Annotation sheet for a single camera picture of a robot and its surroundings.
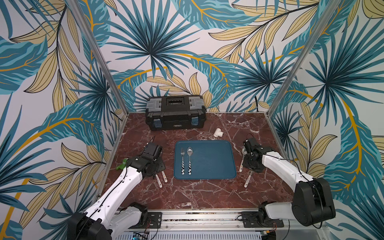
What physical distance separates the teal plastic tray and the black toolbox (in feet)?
0.44

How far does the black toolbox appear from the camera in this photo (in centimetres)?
98

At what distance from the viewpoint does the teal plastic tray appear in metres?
0.90
